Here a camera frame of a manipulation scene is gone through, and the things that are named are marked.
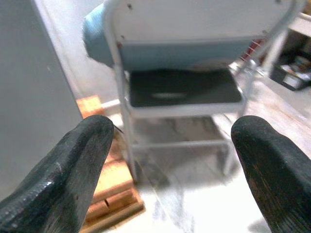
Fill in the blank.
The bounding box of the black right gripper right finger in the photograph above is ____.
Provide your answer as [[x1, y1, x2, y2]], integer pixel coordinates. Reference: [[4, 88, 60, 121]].
[[230, 115, 311, 233]]

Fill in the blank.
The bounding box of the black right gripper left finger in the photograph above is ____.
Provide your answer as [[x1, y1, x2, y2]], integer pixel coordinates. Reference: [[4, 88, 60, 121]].
[[0, 115, 115, 233]]

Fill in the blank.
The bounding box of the grey fridge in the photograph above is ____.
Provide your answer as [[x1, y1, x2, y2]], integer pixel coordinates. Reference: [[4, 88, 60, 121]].
[[0, 0, 83, 202]]

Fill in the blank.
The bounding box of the wooden pallet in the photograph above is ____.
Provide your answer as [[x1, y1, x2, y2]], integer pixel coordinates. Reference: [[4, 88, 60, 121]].
[[76, 94, 146, 233]]

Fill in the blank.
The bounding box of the black plastic crate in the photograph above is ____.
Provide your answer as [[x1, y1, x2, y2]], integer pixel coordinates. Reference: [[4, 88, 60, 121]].
[[269, 51, 311, 92]]

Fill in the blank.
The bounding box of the light blue cushion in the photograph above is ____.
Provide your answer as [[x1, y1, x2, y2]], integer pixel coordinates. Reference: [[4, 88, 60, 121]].
[[82, 4, 262, 71]]

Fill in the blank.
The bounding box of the white shelf unit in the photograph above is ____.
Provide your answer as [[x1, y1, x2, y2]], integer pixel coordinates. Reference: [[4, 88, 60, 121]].
[[287, 11, 311, 41]]

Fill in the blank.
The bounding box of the white metal folding chair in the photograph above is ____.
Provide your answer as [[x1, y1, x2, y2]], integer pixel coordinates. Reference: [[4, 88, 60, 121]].
[[104, 0, 307, 183]]

